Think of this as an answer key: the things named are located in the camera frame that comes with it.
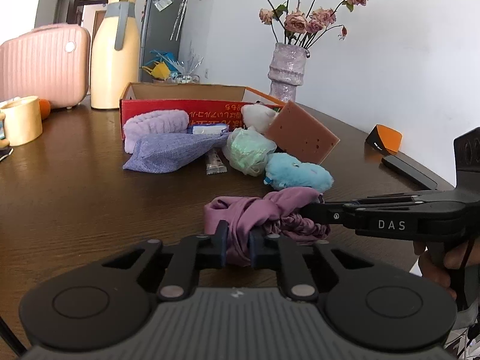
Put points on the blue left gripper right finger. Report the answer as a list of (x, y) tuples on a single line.
[(256, 247)]

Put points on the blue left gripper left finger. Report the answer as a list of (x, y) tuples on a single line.
[(220, 241)]

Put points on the purple satin scrunchie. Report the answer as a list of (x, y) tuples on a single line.
[(275, 213)]

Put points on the light blue plush toy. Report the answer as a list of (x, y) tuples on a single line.
[(285, 171)]

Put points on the brown sponge block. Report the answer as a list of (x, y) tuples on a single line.
[(299, 134)]

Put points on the blue tissue pack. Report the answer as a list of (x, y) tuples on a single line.
[(208, 129)]

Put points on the person's right hand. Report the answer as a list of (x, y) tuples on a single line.
[(439, 273)]

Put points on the black flat remote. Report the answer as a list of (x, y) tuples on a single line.
[(405, 169)]

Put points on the clear wrapped snack bar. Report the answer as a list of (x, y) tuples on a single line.
[(214, 164)]

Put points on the orange black device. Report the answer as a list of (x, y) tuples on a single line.
[(384, 139)]

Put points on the purple blue cloth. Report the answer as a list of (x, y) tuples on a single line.
[(168, 152)]

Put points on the white yellow plush toy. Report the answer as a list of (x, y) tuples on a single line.
[(258, 117)]

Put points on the lavender fluffy headband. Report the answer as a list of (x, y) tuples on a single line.
[(154, 122)]

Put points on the red cardboard box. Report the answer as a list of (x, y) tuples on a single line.
[(205, 104)]

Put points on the purple ceramic vase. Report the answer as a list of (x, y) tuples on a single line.
[(286, 71)]

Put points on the yellow thermos jug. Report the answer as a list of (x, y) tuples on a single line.
[(115, 55)]

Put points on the dried pink roses bouquet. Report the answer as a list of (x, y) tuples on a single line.
[(301, 23)]

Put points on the orange fruit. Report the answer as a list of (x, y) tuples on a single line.
[(45, 108)]

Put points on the yellow mug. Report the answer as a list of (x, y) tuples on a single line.
[(22, 123)]

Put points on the grey refrigerator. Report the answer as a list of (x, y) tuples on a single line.
[(160, 32)]

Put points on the pink small suitcase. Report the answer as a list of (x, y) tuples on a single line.
[(50, 62)]

